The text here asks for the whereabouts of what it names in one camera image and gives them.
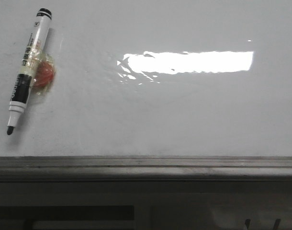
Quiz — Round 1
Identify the black white whiteboard marker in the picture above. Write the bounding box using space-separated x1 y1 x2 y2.
7 8 52 135

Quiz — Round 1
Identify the white whiteboard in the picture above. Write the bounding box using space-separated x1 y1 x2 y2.
0 0 292 157

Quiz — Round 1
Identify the grey aluminium whiteboard frame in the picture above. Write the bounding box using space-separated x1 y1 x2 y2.
0 156 292 182

